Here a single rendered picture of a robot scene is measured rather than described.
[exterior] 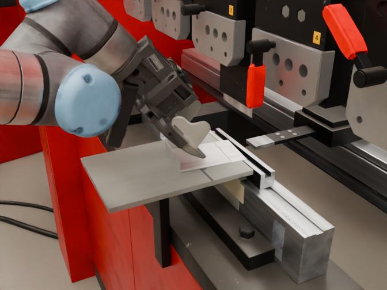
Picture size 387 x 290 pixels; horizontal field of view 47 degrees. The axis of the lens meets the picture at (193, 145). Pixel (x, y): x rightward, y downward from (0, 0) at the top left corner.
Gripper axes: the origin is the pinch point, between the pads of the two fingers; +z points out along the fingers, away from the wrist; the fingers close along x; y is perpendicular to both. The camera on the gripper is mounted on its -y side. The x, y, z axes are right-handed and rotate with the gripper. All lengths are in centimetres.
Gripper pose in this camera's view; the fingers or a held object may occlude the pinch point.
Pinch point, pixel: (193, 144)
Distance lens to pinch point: 76.5
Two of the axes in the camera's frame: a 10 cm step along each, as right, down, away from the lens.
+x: -1.9, -5.7, 8.0
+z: 6.2, 5.6, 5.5
